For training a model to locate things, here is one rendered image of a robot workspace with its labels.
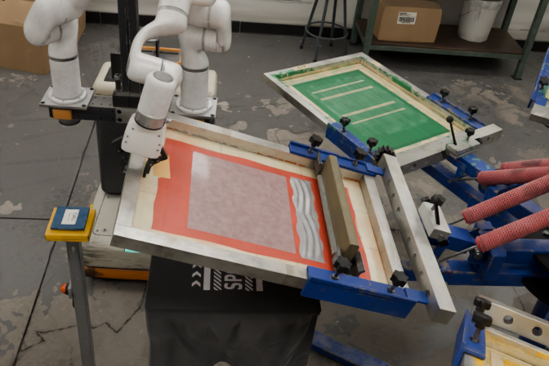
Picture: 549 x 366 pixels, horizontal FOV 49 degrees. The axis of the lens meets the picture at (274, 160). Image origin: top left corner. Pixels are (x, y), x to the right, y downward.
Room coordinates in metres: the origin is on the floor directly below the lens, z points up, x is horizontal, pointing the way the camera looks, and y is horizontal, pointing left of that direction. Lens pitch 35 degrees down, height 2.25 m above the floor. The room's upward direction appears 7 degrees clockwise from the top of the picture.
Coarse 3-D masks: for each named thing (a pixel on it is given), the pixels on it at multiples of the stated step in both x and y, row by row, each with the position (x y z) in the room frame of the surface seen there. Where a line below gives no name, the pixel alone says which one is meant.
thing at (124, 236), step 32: (192, 128) 1.57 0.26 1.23; (224, 128) 1.62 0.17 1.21; (288, 160) 1.61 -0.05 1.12; (128, 192) 1.17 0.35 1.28; (128, 224) 1.06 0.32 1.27; (384, 224) 1.41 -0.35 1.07; (160, 256) 1.03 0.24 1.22; (192, 256) 1.04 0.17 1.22; (224, 256) 1.06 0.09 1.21; (384, 256) 1.28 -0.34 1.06
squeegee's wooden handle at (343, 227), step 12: (324, 168) 1.55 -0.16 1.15; (336, 168) 1.51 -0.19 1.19; (324, 180) 1.51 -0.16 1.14; (336, 180) 1.45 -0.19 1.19; (336, 192) 1.40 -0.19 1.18; (336, 204) 1.36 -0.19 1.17; (348, 204) 1.35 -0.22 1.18; (336, 216) 1.32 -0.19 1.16; (348, 216) 1.29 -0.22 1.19; (336, 228) 1.28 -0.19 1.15; (348, 228) 1.24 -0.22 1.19; (336, 240) 1.25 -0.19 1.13; (348, 240) 1.19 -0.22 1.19; (348, 252) 1.17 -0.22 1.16
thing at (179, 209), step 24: (168, 192) 1.27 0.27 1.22; (192, 192) 1.30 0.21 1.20; (168, 216) 1.17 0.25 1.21; (192, 216) 1.20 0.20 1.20; (216, 216) 1.23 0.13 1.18; (240, 216) 1.26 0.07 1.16; (264, 216) 1.30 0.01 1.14; (288, 216) 1.34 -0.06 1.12; (216, 240) 1.14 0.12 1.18; (240, 240) 1.17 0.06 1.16; (264, 240) 1.20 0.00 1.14; (288, 240) 1.23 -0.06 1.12; (360, 240) 1.34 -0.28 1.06; (312, 264) 1.17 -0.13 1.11
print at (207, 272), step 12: (192, 276) 1.23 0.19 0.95; (204, 276) 1.23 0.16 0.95; (216, 276) 1.24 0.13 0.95; (228, 276) 1.24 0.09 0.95; (240, 276) 1.25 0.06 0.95; (192, 288) 1.18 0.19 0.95; (204, 288) 1.18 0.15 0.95; (216, 288) 1.19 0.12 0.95; (228, 288) 1.19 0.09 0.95; (240, 288) 1.20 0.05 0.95; (252, 288) 1.21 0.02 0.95; (264, 288) 1.21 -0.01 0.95
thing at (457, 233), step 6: (420, 216) 1.44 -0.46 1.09; (450, 228) 1.44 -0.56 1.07; (456, 228) 1.45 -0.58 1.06; (426, 234) 1.38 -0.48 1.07; (450, 234) 1.40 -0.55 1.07; (456, 234) 1.41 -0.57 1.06; (462, 234) 1.42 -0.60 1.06; (468, 234) 1.44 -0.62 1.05; (432, 240) 1.39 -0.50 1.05; (450, 240) 1.39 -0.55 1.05; (456, 240) 1.40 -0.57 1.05; (462, 240) 1.40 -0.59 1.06; (468, 240) 1.41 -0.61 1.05; (450, 246) 1.40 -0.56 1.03; (456, 246) 1.40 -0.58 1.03; (462, 246) 1.40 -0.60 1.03; (468, 246) 1.40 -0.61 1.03
